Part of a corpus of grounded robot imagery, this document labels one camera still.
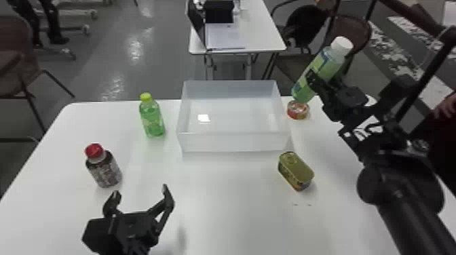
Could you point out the black chair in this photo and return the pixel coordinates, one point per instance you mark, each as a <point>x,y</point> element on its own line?
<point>351,30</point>
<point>302,25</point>

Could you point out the yellow can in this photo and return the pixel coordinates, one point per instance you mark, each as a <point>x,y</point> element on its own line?
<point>295,171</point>

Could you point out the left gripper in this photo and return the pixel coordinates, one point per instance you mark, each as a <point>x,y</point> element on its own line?
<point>133,231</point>

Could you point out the person's hand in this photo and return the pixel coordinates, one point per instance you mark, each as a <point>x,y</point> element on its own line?
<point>445,107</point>

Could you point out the red can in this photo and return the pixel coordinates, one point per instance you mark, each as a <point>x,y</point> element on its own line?
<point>298,110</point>

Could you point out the green bottle with yellow cap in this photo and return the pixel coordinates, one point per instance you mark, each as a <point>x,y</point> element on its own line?
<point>152,117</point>

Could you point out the green bottle with white cap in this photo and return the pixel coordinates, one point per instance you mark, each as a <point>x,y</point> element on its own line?
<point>318,69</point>

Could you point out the white side table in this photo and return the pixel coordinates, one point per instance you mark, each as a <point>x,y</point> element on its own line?
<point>260,32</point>

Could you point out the clear box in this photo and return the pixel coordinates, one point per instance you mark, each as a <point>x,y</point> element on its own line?
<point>231,121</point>

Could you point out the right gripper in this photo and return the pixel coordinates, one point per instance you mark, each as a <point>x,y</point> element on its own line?
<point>345,103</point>

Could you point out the grey bottle with red cap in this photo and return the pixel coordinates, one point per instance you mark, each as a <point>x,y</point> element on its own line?
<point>104,170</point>

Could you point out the white paper sheet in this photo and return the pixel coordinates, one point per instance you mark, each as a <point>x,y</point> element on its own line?
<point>223,36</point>

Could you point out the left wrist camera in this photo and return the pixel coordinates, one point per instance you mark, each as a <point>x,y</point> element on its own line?
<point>97,236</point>

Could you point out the person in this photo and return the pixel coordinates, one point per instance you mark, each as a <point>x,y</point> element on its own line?
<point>53,21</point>

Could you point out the brown chair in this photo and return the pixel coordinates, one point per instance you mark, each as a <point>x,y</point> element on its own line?
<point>17,67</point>

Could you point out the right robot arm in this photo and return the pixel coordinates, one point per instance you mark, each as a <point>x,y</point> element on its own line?
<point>402,192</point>

